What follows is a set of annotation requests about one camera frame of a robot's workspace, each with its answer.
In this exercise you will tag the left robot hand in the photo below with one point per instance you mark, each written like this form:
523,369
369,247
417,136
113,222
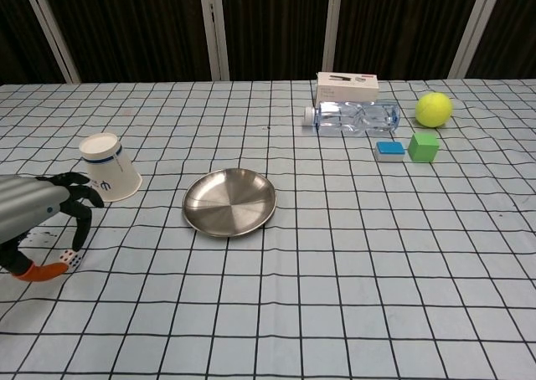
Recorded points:
25,204

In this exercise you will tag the white die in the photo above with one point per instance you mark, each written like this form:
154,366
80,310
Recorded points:
72,259

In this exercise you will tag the white paper cup blue print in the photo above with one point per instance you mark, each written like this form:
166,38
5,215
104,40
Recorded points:
113,166

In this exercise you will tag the round metal plate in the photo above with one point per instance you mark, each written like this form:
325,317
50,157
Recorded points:
229,204

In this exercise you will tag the light blue checked tablecloth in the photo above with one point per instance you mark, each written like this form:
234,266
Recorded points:
335,271

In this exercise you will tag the clear plastic water bottle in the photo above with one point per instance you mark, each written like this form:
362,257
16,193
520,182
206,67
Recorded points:
356,118

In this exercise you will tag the white stapler box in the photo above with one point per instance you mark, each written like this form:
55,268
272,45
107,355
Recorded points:
347,88

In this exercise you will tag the blue and white block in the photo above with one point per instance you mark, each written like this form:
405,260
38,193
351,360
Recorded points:
390,150

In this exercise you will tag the green cube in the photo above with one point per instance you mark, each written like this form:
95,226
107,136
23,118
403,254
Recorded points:
423,149

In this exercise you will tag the yellow tennis ball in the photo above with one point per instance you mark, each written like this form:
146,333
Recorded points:
434,110

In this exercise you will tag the white metal frame post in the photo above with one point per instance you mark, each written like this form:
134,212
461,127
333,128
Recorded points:
475,32
54,32
335,32
214,32

